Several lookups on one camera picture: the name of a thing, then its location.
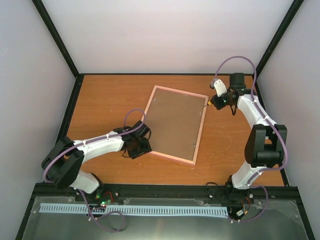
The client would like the pink picture frame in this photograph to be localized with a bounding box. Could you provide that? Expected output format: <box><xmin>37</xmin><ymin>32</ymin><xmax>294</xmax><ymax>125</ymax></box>
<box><xmin>142</xmin><ymin>85</ymin><xmax>208</xmax><ymax>165</ymax></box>

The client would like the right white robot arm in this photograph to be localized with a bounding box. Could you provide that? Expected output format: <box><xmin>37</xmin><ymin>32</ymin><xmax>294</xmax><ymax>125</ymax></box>
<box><xmin>208</xmin><ymin>73</ymin><xmax>288</xmax><ymax>203</ymax></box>

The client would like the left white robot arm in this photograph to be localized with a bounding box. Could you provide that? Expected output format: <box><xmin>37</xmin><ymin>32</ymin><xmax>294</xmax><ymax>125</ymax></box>
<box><xmin>41</xmin><ymin>120</ymin><xmax>152</xmax><ymax>202</ymax></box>

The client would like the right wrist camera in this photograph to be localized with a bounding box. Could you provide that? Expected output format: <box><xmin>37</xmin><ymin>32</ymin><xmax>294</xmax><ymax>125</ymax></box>
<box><xmin>209</xmin><ymin>78</ymin><xmax>227</xmax><ymax>97</ymax></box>

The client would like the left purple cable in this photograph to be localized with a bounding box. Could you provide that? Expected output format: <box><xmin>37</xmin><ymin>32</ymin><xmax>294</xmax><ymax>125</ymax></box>
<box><xmin>42</xmin><ymin>108</ymin><xmax>146</xmax><ymax>232</ymax></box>

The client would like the light blue cable duct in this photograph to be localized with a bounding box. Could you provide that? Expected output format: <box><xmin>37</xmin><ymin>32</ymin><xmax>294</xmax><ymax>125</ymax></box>
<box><xmin>38</xmin><ymin>203</ymin><xmax>228</xmax><ymax>218</ymax></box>

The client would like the black aluminium rail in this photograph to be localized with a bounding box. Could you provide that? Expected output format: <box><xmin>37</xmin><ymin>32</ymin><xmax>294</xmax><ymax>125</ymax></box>
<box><xmin>34</xmin><ymin>182</ymin><xmax>298</xmax><ymax>203</ymax></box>

